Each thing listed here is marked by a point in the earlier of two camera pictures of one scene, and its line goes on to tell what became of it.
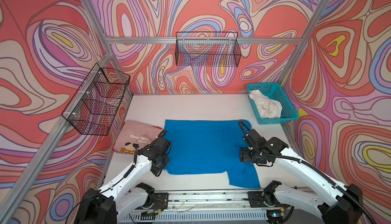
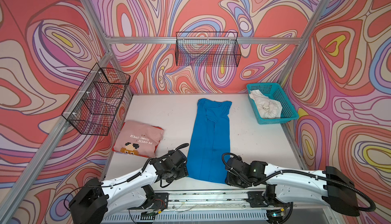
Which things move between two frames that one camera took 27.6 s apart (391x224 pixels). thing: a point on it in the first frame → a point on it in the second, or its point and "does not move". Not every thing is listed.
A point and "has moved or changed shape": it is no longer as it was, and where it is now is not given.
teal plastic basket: [270, 104] does not move
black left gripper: [158, 170] → [184, 173]
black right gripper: [244, 156] → [230, 182]
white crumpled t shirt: [268, 108] does not move
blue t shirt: [210, 147] has moved or changed shape
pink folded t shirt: [134, 135] does not move
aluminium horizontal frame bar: [204, 40] does not move
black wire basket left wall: [92, 108] does not move
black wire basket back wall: [209, 49] does not move
